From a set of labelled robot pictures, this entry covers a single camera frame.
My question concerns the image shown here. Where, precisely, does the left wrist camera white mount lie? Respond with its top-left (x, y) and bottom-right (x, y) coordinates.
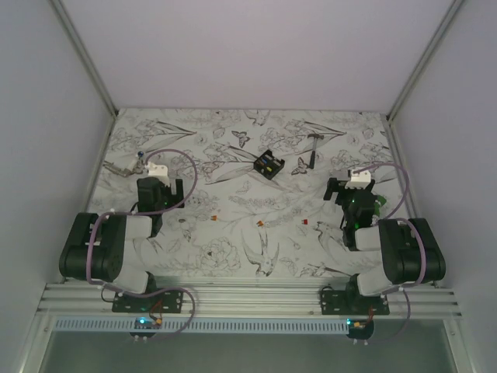
top-left (145, 162), bottom-right (170, 186)

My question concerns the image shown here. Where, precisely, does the purple cable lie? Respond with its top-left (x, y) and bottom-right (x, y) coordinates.
top-left (85, 148), bottom-right (200, 341)
top-left (351, 162), bottom-right (425, 345)

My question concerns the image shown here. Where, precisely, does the aluminium rail frame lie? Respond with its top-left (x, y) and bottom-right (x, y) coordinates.
top-left (37, 277), bottom-right (462, 319)

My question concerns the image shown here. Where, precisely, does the left controller board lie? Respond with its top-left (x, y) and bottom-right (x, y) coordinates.
top-left (130, 316), bottom-right (162, 342)

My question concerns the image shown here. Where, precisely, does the small hammer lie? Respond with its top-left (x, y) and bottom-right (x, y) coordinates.
top-left (308, 133), bottom-right (324, 169)

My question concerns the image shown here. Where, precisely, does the metal latch with blue knob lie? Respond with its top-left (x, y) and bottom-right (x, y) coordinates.
top-left (103, 151), bottom-right (145, 177)

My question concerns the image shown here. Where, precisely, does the right controller board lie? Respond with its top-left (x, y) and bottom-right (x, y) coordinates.
top-left (346, 319), bottom-right (374, 346)

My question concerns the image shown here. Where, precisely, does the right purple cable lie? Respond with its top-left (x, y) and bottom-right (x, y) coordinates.
top-left (351, 162), bottom-right (425, 345)

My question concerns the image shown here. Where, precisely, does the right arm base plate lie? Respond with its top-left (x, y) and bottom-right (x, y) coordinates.
top-left (319, 287), bottom-right (390, 316)

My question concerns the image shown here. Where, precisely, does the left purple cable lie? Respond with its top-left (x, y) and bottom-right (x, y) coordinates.
top-left (85, 148), bottom-right (200, 341)

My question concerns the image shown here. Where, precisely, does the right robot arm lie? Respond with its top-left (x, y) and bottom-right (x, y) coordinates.
top-left (323, 176), bottom-right (446, 315)

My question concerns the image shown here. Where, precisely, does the floral patterned mat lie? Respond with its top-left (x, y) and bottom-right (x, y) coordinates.
top-left (89, 109), bottom-right (408, 278)

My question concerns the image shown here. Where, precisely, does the slotted cable duct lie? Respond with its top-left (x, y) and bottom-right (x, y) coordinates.
top-left (54, 316), bottom-right (348, 335)

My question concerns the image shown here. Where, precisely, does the controller board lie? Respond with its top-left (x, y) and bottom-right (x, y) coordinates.
top-left (130, 316), bottom-right (162, 342)
top-left (346, 319), bottom-right (374, 346)

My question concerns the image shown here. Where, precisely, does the green connector part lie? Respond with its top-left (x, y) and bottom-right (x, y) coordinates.
top-left (371, 195), bottom-right (387, 226)

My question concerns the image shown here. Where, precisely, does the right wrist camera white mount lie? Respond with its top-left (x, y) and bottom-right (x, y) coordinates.
top-left (345, 169), bottom-right (373, 189)

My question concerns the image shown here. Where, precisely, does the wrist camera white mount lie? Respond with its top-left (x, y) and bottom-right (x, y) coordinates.
top-left (145, 162), bottom-right (170, 186)
top-left (345, 169), bottom-right (373, 189)

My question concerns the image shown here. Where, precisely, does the black fuse box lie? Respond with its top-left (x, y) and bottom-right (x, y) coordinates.
top-left (253, 149), bottom-right (285, 180)

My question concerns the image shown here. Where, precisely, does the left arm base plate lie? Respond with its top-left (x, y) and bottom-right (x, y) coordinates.
top-left (112, 291), bottom-right (183, 314)

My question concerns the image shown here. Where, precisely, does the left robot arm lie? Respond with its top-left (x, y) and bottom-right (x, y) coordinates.
top-left (58, 177), bottom-right (184, 312)

